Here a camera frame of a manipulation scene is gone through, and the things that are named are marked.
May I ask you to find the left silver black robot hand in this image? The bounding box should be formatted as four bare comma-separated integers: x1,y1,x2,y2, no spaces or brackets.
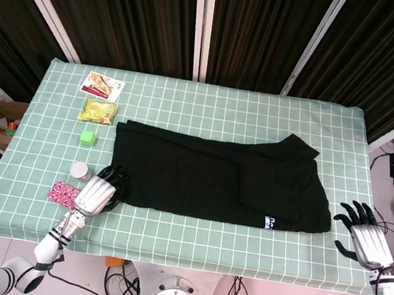
71,159,133,223

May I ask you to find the green cube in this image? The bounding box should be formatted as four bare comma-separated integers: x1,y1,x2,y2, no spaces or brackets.
77,129,98,149

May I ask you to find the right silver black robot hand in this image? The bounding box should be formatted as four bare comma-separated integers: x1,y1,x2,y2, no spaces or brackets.
327,198,394,274

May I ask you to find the dark brown curtain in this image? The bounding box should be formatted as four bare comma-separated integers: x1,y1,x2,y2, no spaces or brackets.
14,0,201,79
204,0,331,99
0,0,76,106
285,0,394,144

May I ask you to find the green checked tablecloth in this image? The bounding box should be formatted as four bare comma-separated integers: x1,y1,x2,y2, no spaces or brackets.
0,51,394,295

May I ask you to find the yellow green snack bag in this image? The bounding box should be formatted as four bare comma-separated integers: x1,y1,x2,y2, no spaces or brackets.
76,96,121,127

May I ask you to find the black T-shirt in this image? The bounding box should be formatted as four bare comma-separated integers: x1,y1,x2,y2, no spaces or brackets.
104,111,343,239

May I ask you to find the pink patterned packet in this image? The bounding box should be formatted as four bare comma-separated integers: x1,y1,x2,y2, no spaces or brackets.
46,179,83,210

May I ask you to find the white food picture packet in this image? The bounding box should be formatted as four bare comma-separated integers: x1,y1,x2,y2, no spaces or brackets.
78,69,126,104

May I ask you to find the orange object under table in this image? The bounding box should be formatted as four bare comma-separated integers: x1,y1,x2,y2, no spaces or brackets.
103,255,126,269

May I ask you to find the red green small box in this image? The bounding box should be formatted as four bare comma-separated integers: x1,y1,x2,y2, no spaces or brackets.
0,121,19,137

